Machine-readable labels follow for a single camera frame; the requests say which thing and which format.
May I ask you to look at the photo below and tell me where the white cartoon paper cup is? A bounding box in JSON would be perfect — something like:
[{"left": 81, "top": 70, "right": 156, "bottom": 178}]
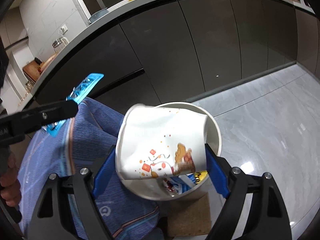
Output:
[{"left": 116, "top": 104, "right": 208, "bottom": 180}]

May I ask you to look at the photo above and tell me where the person's left hand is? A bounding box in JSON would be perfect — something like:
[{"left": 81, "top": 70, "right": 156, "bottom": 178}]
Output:
[{"left": 1, "top": 152, "right": 22, "bottom": 207}]

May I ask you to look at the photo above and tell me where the wooden cutting board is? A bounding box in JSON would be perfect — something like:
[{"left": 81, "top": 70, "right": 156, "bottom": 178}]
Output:
[{"left": 22, "top": 60, "right": 44, "bottom": 82}]

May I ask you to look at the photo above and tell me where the pink bowl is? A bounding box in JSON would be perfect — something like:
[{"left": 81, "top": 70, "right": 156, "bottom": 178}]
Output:
[{"left": 39, "top": 53, "right": 57, "bottom": 73}]

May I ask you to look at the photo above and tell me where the blue foil wrapper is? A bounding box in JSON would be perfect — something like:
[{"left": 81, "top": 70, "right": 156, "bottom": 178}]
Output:
[{"left": 42, "top": 73, "right": 104, "bottom": 137}]

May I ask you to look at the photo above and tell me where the blue white cartoon wrapper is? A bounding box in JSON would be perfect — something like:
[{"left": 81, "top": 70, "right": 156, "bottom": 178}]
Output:
[{"left": 162, "top": 171, "right": 208, "bottom": 197}]

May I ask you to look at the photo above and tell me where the white round trash bin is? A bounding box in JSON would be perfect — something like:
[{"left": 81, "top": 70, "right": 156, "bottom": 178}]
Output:
[{"left": 120, "top": 102, "right": 222, "bottom": 202}]

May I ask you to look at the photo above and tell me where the grey dish tray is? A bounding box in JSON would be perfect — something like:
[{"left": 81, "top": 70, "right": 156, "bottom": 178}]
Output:
[{"left": 88, "top": 8, "right": 108, "bottom": 24}]

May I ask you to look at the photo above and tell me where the blue patterned tablecloth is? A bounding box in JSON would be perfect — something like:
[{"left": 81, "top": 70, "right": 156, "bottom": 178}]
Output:
[{"left": 18, "top": 98, "right": 164, "bottom": 239}]

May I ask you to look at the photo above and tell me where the brown cork mat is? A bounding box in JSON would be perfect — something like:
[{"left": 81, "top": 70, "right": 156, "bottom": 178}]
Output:
[{"left": 168, "top": 194, "right": 212, "bottom": 237}]

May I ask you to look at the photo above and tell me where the glass kettle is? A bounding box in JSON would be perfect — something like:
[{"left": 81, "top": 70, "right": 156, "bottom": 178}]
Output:
[{"left": 52, "top": 36, "right": 69, "bottom": 49}]

